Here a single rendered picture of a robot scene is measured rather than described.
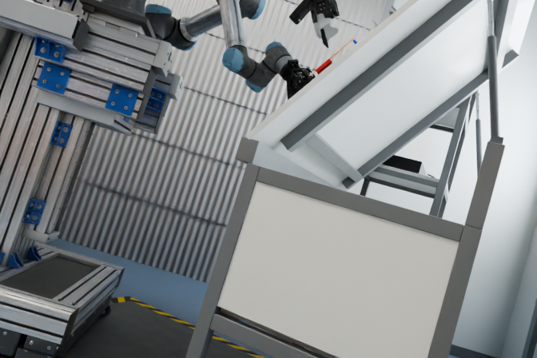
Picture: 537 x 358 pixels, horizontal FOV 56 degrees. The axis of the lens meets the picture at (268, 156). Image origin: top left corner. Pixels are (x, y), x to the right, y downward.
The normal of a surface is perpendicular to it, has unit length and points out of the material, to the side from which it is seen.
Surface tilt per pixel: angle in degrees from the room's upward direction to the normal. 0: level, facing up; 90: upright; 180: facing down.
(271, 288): 90
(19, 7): 90
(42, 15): 90
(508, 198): 90
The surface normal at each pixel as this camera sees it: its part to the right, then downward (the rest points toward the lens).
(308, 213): -0.34, -0.19
